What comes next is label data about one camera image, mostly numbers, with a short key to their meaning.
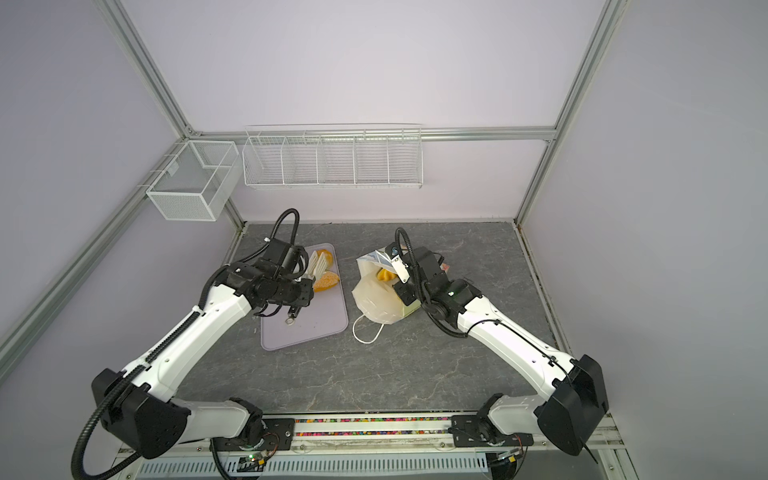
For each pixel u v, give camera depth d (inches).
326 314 36.9
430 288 22.3
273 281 22.0
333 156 39.1
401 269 26.7
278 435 28.8
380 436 29.7
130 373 15.7
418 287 22.6
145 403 15.0
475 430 29.0
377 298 36.6
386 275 37.8
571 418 15.1
